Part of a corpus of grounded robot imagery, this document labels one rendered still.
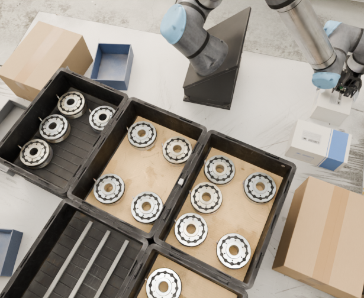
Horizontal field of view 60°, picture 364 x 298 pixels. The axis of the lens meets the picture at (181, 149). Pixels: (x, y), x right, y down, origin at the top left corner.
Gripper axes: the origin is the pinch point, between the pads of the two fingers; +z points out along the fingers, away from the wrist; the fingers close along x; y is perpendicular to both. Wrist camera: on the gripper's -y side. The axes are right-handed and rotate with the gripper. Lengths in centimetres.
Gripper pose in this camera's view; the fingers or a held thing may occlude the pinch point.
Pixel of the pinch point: (335, 93)
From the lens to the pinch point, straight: 142.5
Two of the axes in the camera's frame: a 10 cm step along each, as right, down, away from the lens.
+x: 9.3, 3.2, -1.8
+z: 0.4, 4.1, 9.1
